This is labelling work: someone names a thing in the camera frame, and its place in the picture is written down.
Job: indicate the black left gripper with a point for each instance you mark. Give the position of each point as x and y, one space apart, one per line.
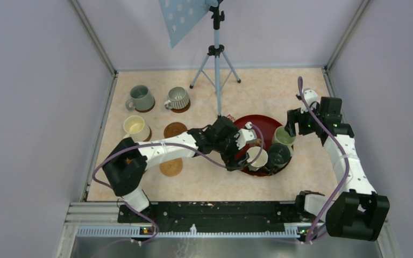
229 159

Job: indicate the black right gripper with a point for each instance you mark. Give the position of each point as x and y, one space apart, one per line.
294 116

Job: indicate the white faceted cup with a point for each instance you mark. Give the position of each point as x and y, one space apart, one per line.
256 158

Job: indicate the ribbed grey white cup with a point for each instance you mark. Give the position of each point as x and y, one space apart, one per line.
177 99

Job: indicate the cream ceramic mug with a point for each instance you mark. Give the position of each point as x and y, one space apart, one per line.
136 128

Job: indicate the grey ceramic mug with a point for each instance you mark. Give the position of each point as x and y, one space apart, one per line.
141 98

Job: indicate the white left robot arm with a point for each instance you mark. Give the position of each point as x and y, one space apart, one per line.
126 164

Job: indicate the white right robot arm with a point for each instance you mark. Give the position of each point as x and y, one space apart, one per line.
354 210

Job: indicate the brown wooden coaster back middle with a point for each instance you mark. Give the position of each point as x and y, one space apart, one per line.
183 109

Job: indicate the dark brown wooden coaster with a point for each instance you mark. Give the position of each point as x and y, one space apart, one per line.
174 129

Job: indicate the woven rattan coaster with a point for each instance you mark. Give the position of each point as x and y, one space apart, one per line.
171 168

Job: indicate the brown wooden coaster middle left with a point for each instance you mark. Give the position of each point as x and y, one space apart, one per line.
149 136

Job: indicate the brown wooden coaster back left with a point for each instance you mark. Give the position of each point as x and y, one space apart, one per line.
145 111

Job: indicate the light green mug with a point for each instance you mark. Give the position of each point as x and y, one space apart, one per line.
281 136

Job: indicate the dark green mug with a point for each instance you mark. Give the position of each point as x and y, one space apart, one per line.
279 156

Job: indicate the red round tray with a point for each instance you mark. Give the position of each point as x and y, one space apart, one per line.
267 126

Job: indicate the light blue tripod stand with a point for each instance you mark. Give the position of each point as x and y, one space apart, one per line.
216 51

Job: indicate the blue perforated board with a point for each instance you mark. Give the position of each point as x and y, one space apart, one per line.
181 16

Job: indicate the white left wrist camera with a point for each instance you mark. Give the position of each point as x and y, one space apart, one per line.
246 135

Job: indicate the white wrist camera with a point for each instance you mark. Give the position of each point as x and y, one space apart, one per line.
246 135
311 99

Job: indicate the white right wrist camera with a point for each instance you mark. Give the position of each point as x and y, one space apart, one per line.
311 99

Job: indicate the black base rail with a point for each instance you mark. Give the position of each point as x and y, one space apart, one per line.
219 217

